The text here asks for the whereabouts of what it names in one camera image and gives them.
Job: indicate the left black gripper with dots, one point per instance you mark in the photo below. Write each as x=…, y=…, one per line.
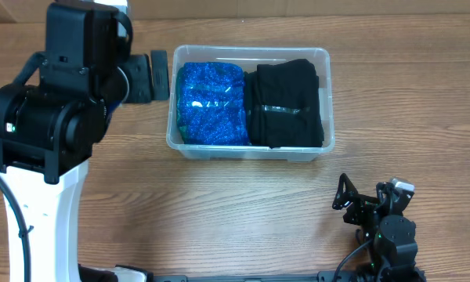
x=142, y=91

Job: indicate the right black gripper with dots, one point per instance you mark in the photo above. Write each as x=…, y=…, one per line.
x=360, y=205

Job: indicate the blue sequin fabric bundle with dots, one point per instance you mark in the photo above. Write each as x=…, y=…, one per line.
x=210, y=104

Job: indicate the large black garment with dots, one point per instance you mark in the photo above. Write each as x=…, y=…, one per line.
x=282, y=105

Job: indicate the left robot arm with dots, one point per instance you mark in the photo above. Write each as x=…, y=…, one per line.
x=52, y=114

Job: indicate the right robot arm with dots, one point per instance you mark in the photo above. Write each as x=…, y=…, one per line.
x=387, y=246

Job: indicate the clear plastic storage bin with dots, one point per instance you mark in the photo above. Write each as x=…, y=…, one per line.
x=248, y=58

